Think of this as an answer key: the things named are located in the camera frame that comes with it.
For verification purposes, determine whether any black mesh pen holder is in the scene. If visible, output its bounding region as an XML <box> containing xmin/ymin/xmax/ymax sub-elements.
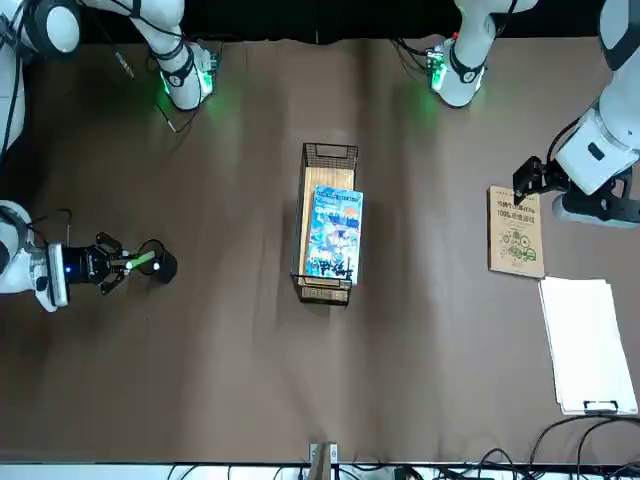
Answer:
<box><xmin>136</xmin><ymin>238</ymin><xmax>179</xmax><ymax>286</ymax></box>

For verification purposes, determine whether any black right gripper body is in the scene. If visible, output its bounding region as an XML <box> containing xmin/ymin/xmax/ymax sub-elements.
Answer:
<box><xmin>64</xmin><ymin>245</ymin><xmax>101</xmax><ymax>286</ymax></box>

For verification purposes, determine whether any black cable loop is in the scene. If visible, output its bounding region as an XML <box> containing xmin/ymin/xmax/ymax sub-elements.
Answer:
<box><xmin>529</xmin><ymin>417</ymin><xmax>640</xmax><ymax>469</ymax></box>

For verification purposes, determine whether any black cable with metal connector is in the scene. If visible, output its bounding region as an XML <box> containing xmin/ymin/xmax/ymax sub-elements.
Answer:
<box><xmin>94</xmin><ymin>14</ymin><xmax>197</xmax><ymax>134</ymax></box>

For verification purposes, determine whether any black wire wooden shelf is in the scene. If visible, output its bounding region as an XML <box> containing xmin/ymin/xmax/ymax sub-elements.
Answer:
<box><xmin>290</xmin><ymin>142</ymin><xmax>360</xmax><ymax>307</ymax></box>

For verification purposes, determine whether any aluminium profile post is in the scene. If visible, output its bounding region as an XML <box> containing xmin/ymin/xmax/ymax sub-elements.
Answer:
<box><xmin>308</xmin><ymin>440</ymin><xmax>339</xmax><ymax>480</ymax></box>

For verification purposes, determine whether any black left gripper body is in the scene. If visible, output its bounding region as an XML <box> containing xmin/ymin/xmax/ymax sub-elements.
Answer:
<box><xmin>537</xmin><ymin>158</ymin><xmax>571</xmax><ymax>196</ymax></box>

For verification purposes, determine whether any clipboard with white paper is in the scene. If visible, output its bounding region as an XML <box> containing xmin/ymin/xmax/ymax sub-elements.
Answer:
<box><xmin>538</xmin><ymin>277</ymin><xmax>640</xmax><ymax>417</ymax></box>

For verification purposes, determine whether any brown cover book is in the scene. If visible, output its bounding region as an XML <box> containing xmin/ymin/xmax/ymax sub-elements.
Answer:
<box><xmin>487</xmin><ymin>184</ymin><xmax>546</xmax><ymax>280</ymax></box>

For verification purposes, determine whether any blue illustrated book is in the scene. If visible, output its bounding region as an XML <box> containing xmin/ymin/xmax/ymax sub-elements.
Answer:
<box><xmin>303</xmin><ymin>184</ymin><xmax>365</xmax><ymax>286</ymax></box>

